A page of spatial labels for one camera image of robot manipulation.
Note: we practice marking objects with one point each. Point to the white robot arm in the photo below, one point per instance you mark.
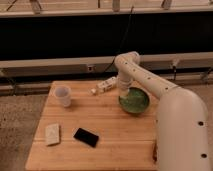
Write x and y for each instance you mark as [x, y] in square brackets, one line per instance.
[181, 131]

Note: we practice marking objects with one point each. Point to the small white bottle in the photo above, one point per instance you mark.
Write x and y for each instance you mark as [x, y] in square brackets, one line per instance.
[104, 86]

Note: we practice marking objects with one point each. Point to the black smartphone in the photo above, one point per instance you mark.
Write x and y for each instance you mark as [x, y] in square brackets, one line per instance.
[86, 137]

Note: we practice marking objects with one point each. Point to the green ceramic bowl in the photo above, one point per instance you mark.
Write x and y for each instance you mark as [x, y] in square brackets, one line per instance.
[136, 101]

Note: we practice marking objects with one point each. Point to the translucent plastic cup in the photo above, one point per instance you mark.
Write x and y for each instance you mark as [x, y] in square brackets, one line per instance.
[63, 95]

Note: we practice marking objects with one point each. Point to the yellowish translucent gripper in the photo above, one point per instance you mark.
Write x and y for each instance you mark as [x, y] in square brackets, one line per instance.
[123, 93]

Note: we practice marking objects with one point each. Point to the wooden cutting board table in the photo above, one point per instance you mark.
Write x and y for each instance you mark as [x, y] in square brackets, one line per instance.
[125, 142]

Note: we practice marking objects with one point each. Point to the white rectangular sponge block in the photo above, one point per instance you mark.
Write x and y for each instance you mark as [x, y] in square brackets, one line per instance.
[52, 134]

